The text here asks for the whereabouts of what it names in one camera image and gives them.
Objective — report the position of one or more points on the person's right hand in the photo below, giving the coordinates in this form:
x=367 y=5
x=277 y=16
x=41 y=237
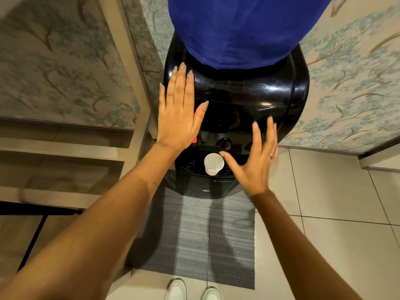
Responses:
x=254 y=171

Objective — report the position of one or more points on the person's left hand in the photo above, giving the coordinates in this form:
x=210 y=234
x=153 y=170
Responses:
x=176 y=118

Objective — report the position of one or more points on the person's right thumb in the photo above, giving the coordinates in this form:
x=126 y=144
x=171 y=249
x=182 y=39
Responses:
x=228 y=159

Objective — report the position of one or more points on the person's right middle finger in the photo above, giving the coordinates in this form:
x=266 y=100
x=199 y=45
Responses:
x=269 y=134

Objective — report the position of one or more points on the person's left middle finger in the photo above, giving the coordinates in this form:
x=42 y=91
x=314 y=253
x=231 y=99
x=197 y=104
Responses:
x=180 y=82

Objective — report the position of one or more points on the person's left thumb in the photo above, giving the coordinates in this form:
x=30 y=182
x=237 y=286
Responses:
x=200 y=111

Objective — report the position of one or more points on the person's left little finger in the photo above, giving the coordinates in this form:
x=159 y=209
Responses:
x=162 y=98

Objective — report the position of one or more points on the person's left forearm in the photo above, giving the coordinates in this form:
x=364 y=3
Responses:
x=93 y=234

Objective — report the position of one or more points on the person's right forearm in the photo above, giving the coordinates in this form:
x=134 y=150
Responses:
x=297 y=246

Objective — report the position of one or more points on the white paper cup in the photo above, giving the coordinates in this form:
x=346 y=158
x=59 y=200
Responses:
x=213 y=162

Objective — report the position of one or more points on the black dispenser tap lever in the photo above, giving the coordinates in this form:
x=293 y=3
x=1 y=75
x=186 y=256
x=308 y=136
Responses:
x=224 y=143

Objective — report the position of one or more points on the red dispenser tap lever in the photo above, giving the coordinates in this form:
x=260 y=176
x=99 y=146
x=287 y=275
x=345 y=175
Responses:
x=194 y=141

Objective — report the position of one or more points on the black water dispenser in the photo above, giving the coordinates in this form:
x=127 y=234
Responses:
x=243 y=99

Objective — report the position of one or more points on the grey woven floor mat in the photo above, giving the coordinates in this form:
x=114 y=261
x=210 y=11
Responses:
x=218 y=240

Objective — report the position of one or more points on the blue water bottle cover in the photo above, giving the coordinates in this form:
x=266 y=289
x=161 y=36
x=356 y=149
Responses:
x=247 y=28

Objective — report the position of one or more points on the beige shelf unit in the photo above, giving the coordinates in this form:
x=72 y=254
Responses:
x=72 y=159

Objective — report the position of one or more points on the person's right white shoe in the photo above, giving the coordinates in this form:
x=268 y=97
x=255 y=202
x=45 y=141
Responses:
x=212 y=294

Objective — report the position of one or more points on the person's white shoe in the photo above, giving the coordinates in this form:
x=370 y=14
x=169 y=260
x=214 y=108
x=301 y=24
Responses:
x=176 y=290
x=212 y=294

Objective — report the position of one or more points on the person's left white shoe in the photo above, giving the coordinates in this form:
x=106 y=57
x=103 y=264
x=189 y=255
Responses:
x=176 y=290

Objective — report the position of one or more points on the black metal table frame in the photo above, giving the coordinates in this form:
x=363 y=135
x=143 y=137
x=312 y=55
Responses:
x=31 y=212

